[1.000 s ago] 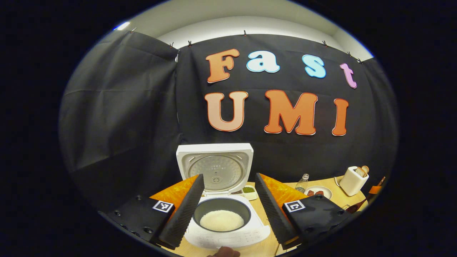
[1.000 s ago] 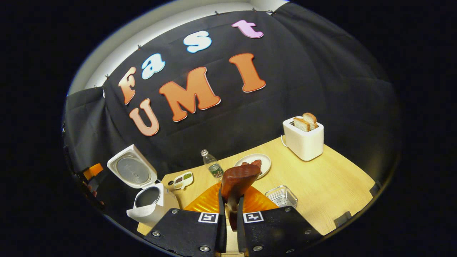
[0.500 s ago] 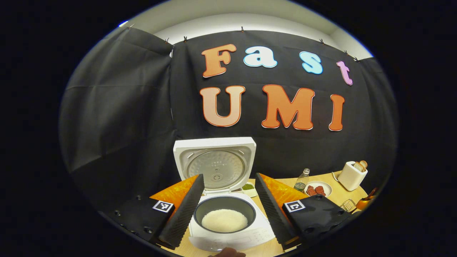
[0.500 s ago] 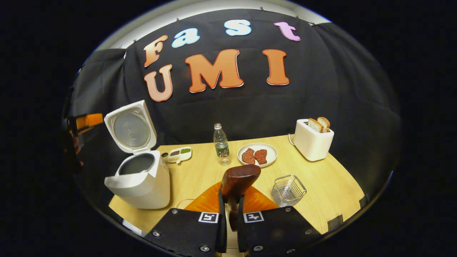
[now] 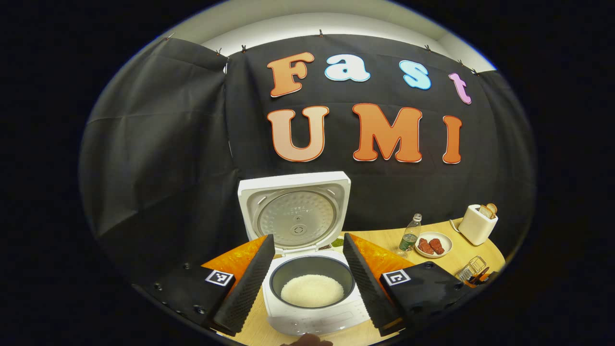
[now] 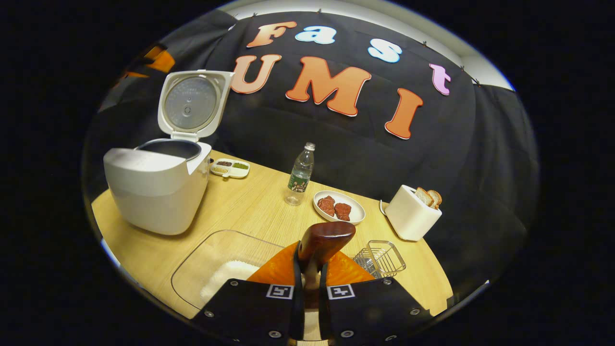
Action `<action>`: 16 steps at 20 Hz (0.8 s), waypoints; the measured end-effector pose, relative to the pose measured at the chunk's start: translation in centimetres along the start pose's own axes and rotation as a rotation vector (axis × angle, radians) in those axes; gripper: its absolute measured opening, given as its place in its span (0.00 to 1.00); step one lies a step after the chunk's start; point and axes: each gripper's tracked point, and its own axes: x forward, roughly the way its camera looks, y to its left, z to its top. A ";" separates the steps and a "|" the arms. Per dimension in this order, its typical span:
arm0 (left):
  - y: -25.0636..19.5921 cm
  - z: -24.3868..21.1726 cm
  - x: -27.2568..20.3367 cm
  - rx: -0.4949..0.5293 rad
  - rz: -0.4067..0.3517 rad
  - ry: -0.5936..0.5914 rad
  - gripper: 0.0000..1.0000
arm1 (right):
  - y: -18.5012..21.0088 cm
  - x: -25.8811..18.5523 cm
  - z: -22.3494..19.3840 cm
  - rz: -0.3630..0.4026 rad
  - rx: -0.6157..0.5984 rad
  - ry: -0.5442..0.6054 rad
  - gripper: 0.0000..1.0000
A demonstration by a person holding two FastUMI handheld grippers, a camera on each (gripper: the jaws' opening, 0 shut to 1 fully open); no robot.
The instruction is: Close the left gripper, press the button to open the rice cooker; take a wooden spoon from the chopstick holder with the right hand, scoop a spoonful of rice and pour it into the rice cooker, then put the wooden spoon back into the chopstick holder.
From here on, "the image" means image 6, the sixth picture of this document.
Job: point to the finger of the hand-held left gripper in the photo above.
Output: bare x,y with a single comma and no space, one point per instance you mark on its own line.
162,58
137,75

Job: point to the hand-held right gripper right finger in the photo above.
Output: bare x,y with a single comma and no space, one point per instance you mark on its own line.
324,312

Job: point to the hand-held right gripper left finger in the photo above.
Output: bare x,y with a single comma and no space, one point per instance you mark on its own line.
299,307

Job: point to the brown wooden spoon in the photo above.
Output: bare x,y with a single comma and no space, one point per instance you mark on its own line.
324,238

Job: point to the white rice heap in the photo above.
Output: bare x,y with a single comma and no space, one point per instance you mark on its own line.
230,276

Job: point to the white rice cooker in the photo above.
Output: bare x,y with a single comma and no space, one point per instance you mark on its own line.
153,192

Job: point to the clear plastic rice container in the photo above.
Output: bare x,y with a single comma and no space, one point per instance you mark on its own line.
211,259

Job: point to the red meat piece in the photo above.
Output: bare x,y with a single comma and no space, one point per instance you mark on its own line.
326,205
343,211

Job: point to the white oval plate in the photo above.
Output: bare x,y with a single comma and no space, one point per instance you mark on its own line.
355,214

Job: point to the white toaster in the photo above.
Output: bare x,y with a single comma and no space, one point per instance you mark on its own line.
408,216

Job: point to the white divided bean dish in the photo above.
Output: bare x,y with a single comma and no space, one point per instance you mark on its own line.
229,168

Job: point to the clear plastic water bottle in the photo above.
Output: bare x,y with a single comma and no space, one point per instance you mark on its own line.
300,178

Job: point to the toast bread slice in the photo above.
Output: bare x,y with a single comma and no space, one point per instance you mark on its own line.
436,198
424,197

